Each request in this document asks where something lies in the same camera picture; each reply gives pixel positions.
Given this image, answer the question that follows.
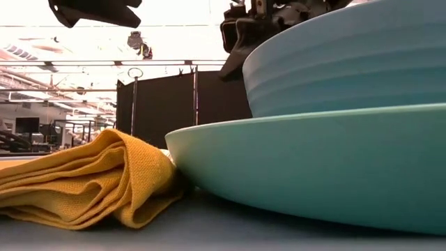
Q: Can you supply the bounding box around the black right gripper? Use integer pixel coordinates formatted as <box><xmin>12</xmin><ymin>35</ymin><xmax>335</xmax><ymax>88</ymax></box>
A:
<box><xmin>218</xmin><ymin>0</ymin><xmax>353</xmax><ymax>82</ymax></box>

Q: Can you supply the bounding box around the blue ribbed bowl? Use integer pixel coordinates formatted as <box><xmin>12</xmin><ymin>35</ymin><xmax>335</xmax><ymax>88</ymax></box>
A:
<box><xmin>242</xmin><ymin>0</ymin><xmax>446</xmax><ymax>119</ymax></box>

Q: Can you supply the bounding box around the teal green shallow plate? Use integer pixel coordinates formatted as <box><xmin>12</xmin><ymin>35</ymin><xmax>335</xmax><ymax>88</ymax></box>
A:
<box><xmin>164</xmin><ymin>102</ymin><xmax>446</xmax><ymax>236</ymax></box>

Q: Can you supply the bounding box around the yellow cloth napkin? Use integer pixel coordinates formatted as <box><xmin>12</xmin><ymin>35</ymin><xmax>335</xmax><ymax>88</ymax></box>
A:
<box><xmin>0</xmin><ymin>128</ymin><xmax>185</xmax><ymax>231</ymax></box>

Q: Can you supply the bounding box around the long overhead light bar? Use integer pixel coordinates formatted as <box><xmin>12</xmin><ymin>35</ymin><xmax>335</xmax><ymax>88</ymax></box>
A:
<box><xmin>0</xmin><ymin>59</ymin><xmax>228</xmax><ymax>68</ymax></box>

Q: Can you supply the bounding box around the black partition screen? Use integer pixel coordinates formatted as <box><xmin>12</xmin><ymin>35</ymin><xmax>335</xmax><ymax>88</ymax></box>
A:
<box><xmin>116</xmin><ymin>70</ymin><xmax>253</xmax><ymax>150</ymax></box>

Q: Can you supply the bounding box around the dark computer monitor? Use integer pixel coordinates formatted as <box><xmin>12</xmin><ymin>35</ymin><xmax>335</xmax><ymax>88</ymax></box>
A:
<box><xmin>14</xmin><ymin>117</ymin><xmax>40</xmax><ymax>134</ymax></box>

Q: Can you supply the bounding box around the black ceiling cable reel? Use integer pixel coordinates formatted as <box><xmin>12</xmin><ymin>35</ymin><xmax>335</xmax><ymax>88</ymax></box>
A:
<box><xmin>126</xmin><ymin>31</ymin><xmax>154</xmax><ymax>61</ymax></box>

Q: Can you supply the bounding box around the black ring-top stand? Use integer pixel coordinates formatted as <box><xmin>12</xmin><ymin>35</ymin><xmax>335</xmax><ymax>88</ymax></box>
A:
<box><xmin>127</xmin><ymin>67</ymin><xmax>144</xmax><ymax>137</ymax></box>

